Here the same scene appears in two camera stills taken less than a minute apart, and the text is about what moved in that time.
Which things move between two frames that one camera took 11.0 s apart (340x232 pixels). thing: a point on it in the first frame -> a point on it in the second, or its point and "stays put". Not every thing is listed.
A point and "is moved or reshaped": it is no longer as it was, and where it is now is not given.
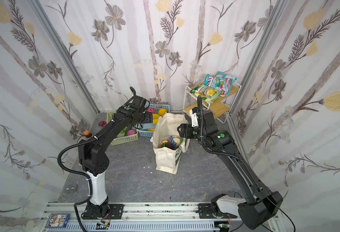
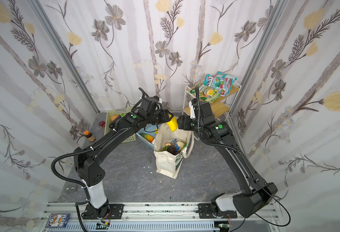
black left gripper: [146, 117] -> [164, 116]
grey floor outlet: [71, 188] stays put
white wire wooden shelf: [221, 108] stays put
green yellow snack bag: [208, 94] stays put
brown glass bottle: [87, 134] stays put
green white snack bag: [208, 80] stays put
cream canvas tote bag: [166, 124] is moved or reshaped
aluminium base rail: [145, 217] stays put
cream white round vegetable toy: [177, 140] -> [181, 145]
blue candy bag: [170, 139] -> [175, 144]
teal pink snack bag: [222, 83] stays put
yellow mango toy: [155, 117] is moved or reshaped
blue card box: [58, 220] stays put
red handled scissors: [102, 123] stays put
